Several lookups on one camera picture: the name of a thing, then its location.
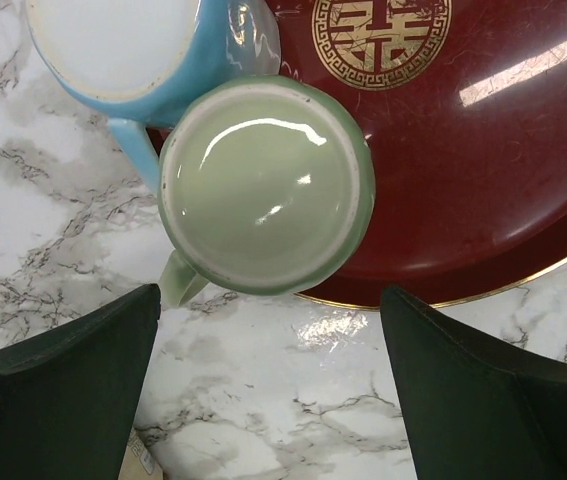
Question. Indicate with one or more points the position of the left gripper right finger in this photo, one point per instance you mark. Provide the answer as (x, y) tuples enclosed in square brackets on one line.
[(474, 406)]

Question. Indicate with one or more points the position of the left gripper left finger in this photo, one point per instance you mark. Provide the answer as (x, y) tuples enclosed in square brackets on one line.
[(68, 396)]

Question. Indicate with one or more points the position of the light green mug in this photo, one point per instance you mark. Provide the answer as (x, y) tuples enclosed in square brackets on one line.
[(266, 188)]

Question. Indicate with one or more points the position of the light blue mug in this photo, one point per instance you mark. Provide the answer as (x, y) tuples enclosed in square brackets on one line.
[(142, 63)]

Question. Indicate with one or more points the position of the round red tray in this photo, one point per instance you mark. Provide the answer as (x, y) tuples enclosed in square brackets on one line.
[(464, 107)]

